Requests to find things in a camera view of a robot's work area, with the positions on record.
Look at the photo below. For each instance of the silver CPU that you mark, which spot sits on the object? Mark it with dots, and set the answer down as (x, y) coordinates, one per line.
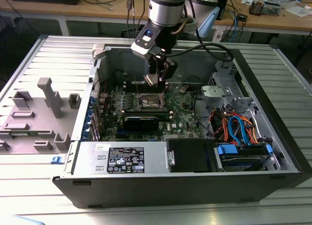
(151, 80)

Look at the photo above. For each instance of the metal locking lever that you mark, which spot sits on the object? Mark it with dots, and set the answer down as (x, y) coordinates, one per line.
(137, 87)
(151, 108)

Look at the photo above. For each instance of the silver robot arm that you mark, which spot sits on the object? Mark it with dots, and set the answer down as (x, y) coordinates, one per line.
(165, 13)

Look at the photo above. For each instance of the black RAM slot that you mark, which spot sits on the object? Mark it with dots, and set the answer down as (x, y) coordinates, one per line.
(146, 110)
(130, 85)
(165, 118)
(130, 82)
(130, 90)
(146, 113)
(164, 115)

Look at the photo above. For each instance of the CPU socket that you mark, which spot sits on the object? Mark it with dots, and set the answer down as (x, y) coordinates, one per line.
(153, 98)

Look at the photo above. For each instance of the coin cell battery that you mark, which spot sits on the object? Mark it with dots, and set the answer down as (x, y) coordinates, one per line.
(183, 89)

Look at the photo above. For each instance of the black upright box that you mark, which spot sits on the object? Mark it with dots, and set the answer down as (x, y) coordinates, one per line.
(224, 10)

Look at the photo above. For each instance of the green motherboard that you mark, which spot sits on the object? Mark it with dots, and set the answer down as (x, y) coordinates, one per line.
(180, 113)

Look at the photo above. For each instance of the silver disk bay cage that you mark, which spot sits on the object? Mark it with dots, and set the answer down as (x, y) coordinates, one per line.
(219, 93)

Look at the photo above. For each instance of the small black adapter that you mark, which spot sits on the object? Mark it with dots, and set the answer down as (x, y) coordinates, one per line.
(242, 17)

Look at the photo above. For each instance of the black graphics card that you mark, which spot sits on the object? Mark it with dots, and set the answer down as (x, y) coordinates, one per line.
(140, 124)

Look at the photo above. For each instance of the copper heatsink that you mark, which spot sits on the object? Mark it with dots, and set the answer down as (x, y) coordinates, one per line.
(256, 7)

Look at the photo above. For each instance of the grey electronic component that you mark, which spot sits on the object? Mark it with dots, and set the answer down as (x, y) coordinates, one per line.
(271, 8)

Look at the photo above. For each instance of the hard disk in blue carrier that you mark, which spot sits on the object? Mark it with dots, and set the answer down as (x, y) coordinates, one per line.
(226, 150)

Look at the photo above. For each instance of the wooden desk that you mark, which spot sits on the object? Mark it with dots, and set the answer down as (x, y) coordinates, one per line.
(36, 8)

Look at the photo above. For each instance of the white paper sheet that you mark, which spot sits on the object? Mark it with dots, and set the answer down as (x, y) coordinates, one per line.
(298, 11)

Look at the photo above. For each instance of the silver power supply unit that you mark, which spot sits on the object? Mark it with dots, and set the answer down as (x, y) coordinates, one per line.
(92, 159)

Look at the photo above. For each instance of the black PC case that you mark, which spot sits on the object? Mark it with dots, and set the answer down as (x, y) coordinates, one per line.
(170, 191)

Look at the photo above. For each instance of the grey parts rack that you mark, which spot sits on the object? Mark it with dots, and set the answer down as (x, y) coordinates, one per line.
(36, 122)

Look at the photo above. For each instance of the blue plastic latch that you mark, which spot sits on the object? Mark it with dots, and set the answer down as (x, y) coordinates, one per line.
(57, 160)

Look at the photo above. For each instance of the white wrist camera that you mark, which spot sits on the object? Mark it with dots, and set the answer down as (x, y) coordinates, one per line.
(141, 50)

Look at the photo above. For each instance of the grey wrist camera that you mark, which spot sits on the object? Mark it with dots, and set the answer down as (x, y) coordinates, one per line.
(191, 26)

